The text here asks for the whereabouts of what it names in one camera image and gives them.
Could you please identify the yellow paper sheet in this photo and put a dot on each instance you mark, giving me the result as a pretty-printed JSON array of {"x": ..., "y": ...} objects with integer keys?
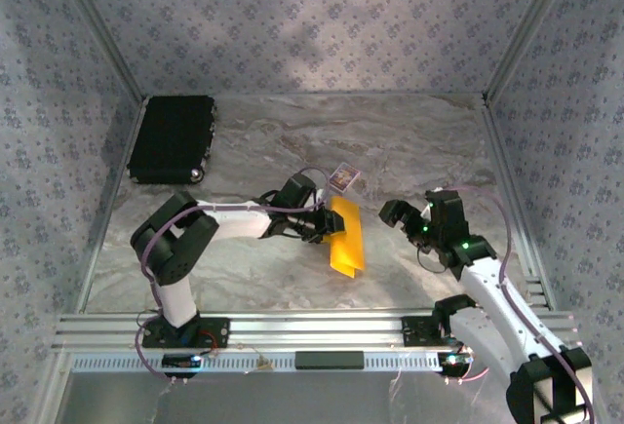
[{"x": 348, "y": 248}]

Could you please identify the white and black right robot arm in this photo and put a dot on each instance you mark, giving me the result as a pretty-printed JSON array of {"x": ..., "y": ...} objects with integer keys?
[{"x": 492, "y": 292}]

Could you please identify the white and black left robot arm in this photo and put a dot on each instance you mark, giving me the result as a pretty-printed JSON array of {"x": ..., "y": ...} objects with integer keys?
[{"x": 173, "y": 297}]

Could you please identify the small purple card box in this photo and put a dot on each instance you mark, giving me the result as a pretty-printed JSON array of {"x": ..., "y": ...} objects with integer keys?
[{"x": 345, "y": 178}]

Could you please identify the black rectangular bar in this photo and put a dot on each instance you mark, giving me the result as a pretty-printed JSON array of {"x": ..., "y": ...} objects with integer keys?
[{"x": 329, "y": 360}]

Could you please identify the small tan scrap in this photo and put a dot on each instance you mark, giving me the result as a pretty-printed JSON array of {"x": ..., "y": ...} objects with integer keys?
[{"x": 263, "y": 363}]

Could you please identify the black ribbed hard case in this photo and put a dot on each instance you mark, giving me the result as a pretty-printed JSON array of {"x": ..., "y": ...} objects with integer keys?
[{"x": 170, "y": 139}]

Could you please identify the aluminium frame bar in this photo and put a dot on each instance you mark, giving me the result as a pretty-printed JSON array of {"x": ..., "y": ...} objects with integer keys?
[
  {"x": 112, "y": 200},
  {"x": 517, "y": 200}
]

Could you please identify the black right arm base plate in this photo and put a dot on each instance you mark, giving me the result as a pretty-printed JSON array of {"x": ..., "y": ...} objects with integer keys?
[{"x": 419, "y": 331}]

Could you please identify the wide aluminium rail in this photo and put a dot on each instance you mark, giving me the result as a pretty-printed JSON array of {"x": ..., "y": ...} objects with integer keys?
[{"x": 317, "y": 331}]

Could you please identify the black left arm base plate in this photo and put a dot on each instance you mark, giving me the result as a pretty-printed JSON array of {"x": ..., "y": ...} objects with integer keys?
[{"x": 214, "y": 334}]

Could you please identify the aluminium frame post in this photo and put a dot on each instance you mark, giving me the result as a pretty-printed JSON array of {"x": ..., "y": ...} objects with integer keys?
[
  {"x": 100, "y": 29},
  {"x": 530, "y": 29}
]

